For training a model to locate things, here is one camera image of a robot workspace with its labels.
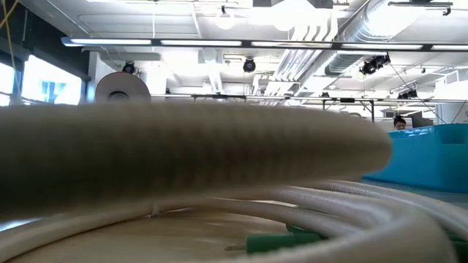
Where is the large white cable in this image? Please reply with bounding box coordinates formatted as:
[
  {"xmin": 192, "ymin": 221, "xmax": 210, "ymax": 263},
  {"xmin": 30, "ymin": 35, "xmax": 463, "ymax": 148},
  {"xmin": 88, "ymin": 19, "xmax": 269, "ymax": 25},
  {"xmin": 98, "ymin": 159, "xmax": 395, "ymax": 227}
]
[{"xmin": 0, "ymin": 102, "xmax": 468, "ymax": 263}]

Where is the green cable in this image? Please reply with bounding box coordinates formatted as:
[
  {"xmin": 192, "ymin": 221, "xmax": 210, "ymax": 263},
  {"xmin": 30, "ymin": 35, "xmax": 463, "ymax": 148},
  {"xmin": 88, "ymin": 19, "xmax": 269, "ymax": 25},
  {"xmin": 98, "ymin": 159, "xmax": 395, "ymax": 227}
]
[{"xmin": 224, "ymin": 225, "xmax": 468, "ymax": 262}]

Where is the blue plastic bin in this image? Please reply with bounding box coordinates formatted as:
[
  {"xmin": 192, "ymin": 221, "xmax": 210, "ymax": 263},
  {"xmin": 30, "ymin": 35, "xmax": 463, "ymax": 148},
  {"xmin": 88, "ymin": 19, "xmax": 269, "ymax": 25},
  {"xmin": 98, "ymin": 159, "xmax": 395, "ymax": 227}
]
[{"xmin": 361, "ymin": 123, "xmax": 468, "ymax": 194}]

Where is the overhead LED light bar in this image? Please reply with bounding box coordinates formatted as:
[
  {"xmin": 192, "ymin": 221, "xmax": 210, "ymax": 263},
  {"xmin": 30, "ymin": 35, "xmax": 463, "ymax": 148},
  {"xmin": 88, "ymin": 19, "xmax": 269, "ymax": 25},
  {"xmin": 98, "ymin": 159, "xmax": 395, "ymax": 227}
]
[{"xmin": 60, "ymin": 36, "xmax": 468, "ymax": 52}]

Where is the red desk lamp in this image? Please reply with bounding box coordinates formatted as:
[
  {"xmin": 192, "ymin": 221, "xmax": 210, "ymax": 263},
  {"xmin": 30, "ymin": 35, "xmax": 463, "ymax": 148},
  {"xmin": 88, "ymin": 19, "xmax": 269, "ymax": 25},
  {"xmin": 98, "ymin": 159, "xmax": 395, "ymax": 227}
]
[{"xmin": 94, "ymin": 71, "xmax": 152, "ymax": 105}]

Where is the black ceiling track light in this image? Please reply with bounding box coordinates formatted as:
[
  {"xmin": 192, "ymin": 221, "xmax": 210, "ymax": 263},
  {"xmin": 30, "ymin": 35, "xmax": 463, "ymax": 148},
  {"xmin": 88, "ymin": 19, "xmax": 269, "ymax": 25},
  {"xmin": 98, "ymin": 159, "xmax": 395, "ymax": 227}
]
[{"xmin": 358, "ymin": 53, "xmax": 391, "ymax": 76}]

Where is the white hanging cable ring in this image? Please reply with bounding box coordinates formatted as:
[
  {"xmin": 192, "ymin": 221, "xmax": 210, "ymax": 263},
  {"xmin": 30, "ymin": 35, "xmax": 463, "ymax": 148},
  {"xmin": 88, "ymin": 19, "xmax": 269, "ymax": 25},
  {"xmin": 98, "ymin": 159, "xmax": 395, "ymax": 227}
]
[{"xmin": 215, "ymin": 10, "xmax": 235, "ymax": 31}]

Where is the silver ventilation duct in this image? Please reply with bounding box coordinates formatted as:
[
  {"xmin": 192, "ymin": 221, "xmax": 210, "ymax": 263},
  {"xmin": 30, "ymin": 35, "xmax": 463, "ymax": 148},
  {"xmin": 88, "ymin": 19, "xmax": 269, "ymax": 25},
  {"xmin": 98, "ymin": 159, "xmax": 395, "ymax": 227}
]
[{"xmin": 323, "ymin": 0, "xmax": 450, "ymax": 76}]

